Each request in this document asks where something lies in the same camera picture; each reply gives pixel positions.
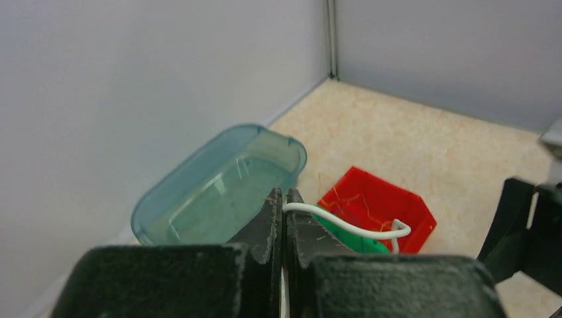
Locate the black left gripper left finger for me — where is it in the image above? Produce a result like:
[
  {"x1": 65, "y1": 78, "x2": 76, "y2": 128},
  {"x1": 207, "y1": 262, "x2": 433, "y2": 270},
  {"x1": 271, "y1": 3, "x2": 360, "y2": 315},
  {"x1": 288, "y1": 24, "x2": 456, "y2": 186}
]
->
[{"x1": 51, "y1": 188, "x2": 284, "y2": 317}]

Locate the yellow thin cable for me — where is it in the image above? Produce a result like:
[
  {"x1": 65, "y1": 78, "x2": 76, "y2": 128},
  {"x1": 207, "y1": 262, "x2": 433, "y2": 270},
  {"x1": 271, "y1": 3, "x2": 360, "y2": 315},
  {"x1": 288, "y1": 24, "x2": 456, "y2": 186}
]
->
[{"x1": 318, "y1": 174, "x2": 396, "y2": 233}]

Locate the red plastic bin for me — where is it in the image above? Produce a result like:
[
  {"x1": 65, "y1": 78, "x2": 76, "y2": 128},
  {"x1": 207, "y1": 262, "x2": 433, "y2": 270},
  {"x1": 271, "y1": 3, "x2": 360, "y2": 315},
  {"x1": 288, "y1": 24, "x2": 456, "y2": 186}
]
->
[{"x1": 317, "y1": 166, "x2": 437, "y2": 254}]

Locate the green plastic bin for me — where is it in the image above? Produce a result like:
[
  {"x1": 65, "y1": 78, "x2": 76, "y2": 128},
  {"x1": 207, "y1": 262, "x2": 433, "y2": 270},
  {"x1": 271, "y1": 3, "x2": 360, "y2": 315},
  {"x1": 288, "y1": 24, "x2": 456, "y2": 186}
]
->
[{"x1": 313, "y1": 215, "x2": 390, "y2": 254}]

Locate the aluminium frame rail right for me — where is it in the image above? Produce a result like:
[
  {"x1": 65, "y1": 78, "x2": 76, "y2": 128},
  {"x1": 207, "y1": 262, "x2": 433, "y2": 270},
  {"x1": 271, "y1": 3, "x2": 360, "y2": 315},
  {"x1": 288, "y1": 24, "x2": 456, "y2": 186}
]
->
[{"x1": 325, "y1": 0, "x2": 339, "y2": 81}]

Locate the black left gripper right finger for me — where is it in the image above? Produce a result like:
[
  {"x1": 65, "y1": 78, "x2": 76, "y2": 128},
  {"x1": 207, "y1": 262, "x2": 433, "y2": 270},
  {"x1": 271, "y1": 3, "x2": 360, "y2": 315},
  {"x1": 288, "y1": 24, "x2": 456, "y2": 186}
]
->
[{"x1": 285, "y1": 210, "x2": 506, "y2": 317}]

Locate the teal transparent plastic tub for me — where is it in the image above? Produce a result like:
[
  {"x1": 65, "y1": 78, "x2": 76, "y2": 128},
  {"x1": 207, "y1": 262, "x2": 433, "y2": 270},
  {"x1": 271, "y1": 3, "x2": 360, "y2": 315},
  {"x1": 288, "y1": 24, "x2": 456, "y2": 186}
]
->
[{"x1": 131, "y1": 124, "x2": 308, "y2": 245}]

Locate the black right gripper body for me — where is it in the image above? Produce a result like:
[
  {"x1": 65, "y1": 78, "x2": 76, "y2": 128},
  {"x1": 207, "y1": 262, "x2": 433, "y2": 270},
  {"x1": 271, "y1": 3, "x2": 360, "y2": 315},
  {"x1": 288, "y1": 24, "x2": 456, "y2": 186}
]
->
[{"x1": 477, "y1": 178, "x2": 561, "y2": 295}]

